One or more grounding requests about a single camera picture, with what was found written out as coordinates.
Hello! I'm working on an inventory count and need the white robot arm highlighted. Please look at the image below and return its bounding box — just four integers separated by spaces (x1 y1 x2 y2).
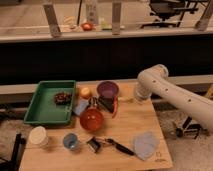
134 64 213 132

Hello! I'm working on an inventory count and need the blue plastic cup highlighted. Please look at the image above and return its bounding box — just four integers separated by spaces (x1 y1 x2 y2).
63 133 79 151

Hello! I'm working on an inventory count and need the white plastic cup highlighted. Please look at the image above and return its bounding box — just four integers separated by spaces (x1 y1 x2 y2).
29 126 49 147

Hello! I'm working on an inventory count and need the purple plastic bowl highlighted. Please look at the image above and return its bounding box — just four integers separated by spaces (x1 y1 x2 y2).
97 81 119 98

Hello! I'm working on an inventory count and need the red chili pepper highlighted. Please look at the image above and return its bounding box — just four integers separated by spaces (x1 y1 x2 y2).
112 97 118 118

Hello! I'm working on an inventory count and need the black wedge block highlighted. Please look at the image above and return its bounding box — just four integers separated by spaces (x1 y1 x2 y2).
98 97 114 113

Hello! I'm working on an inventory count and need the orange fruit on table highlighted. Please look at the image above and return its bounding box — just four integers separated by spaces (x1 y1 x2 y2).
80 87 92 99

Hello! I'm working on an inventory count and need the red plastic bowl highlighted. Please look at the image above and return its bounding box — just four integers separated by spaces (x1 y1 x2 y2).
80 109 104 132

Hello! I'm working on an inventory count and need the brown pine cone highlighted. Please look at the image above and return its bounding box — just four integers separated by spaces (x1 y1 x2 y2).
54 92 72 105

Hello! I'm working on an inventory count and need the green plastic tray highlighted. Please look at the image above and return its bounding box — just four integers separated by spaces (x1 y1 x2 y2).
24 80 76 125

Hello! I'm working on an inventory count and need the small black metal clip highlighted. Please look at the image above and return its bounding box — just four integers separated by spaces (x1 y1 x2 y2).
87 137 101 153

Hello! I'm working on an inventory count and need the orange fruit in background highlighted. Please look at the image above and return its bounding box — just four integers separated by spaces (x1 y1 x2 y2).
81 22 94 31

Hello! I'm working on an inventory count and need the light blue cloth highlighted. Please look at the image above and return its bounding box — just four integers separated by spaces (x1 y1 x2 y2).
133 132 160 161

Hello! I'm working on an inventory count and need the black office chair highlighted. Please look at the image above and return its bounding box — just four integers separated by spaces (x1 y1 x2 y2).
141 0 208 28

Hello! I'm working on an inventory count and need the black handled tool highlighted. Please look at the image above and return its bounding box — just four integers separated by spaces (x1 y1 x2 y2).
105 138 134 156

